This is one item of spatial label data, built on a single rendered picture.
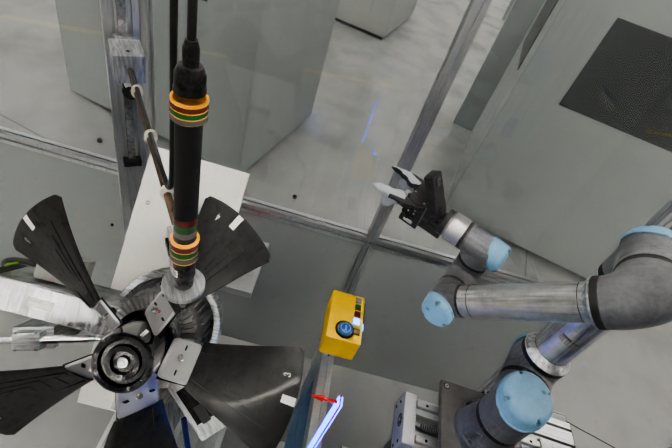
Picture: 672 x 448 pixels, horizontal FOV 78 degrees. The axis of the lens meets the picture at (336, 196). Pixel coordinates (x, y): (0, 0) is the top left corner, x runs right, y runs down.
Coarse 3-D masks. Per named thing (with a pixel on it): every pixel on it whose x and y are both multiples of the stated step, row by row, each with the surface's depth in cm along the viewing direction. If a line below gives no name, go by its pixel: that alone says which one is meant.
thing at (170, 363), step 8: (176, 344) 89; (184, 344) 90; (192, 344) 90; (168, 352) 87; (176, 352) 88; (184, 352) 89; (192, 352) 89; (168, 360) 86; (176, 360) 87; (184, 360) 87; (192, 360) 88; (160, 368) 84; (168, 368) 85; (176, 368) 86; (184, 368) 86; (192, 368) 87; (160, 376) 84; (168, 376) 84; (176, 376) 85; (184, 376) 85; (184, 384) 84
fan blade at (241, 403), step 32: (224, 352) 91; (256, 352) 93; (288, 352) 94; (192, 384) 84; (224, 384) 86; (256, 384) 89; (288, 384) 91; (224, 416) 84; (256, 416) 86; (288, 416) 88
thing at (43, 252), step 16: (32, 208) 82; (48, 208) 81; (64, 208) 80; (48, 224) 82; (64, 224) 80; (16, 240) 88; (32, 240) 86; (48, 240) 83; (64, 240) 81; (32, 256) 89; (48, 256) 86; (64, 256) 82; (80, 256) 81; (64, 272) 85; (80, 272) 82; (80, 288) 85; (96, 304) 86
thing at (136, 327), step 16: (128, 320) 91; (144, 320) 91; (112, 336) 80; (128, 336) 80; (144, 336) 82; (176, 336) 92; (96, 352) 80; (112, 352) 80; (128, 352) 81; (144, 352) 80; (160, 352) 84; (96, 368) 80; (112, 368) 81; (128, 368) 81; (144, 368) 81; (112, 384) 80; (128, 384) 81
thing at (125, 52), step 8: (112, 40) 100; (120, 40) 101; (128, 40) 102; (136, 40) 103; (112, 48) 97; (120, 48) 98; (128, 48) 99; (136, 48) 100; (112, 56) 95; (120, 56) 96; (128, 56) 97; (136, 56) 98; (144, 56) 99; (112, 64) 98; (120, 64) 97; (128, 64) 98; (136, 64) 99; (144, 64) 100; (112, 72) 102; (120, 72) 98; (136, 72) 100; (144, 72) 101; (120, 80) 100; (128, 80) 101; (144, 80) 102
